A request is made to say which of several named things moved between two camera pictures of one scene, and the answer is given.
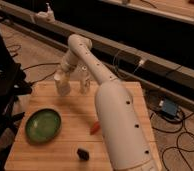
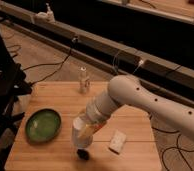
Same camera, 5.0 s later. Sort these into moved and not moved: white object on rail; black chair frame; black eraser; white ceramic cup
Moved: white ceramic cup
Not moved: white object on rail; black eraser; black chair frame
